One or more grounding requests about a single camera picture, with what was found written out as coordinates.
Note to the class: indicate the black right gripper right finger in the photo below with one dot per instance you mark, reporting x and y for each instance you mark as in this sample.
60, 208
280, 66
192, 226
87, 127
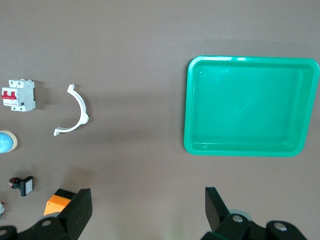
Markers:
220, 222

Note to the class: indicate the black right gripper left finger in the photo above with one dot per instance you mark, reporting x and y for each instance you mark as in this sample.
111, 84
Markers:
72, 217

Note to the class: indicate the orange box upper left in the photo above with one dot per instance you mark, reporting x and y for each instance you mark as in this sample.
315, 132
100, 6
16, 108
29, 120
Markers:
56, 205

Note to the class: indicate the blue dome buzzer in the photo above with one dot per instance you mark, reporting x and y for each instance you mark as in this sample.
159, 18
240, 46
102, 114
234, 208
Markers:
6, 142

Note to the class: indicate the small white pipe clamp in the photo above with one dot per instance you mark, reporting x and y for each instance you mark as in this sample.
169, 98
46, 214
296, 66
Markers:
81, 105

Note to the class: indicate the green plastic tray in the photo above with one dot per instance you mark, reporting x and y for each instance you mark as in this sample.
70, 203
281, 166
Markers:
250, 112

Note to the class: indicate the brown table mat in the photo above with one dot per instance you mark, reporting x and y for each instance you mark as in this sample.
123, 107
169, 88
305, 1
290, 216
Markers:
140, 62

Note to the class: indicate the black red switch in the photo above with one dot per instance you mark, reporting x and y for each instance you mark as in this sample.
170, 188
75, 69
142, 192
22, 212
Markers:
23, 186

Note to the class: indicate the white green switch module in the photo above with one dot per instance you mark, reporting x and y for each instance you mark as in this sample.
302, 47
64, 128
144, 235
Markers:
1, 210

